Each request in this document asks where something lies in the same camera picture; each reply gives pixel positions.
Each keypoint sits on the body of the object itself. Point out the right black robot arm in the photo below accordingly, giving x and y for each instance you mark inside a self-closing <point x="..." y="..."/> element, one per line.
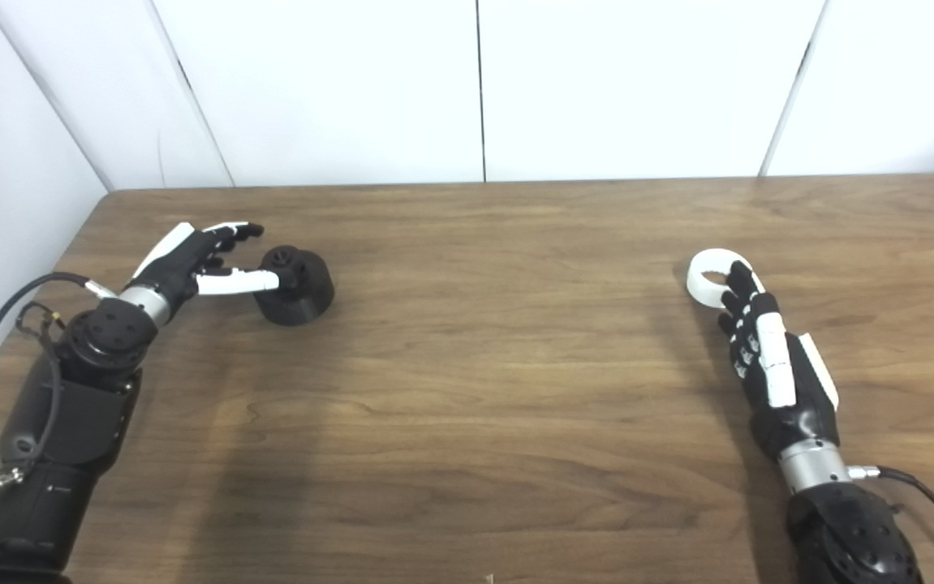
<point x="848" y="535"/>

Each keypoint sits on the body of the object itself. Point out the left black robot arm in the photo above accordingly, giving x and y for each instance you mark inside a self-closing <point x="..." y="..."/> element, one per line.
<point x="77" y="422"/>

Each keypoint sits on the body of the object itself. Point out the round black part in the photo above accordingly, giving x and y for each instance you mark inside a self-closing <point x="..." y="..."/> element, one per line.
<point x="308" y="288"/>

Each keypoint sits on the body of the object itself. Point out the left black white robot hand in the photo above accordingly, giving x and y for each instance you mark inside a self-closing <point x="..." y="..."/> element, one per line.
<point x="178" y="264"/>

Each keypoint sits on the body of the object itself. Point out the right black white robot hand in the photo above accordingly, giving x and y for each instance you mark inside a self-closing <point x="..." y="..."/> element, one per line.
<point x="803" y="405"/>

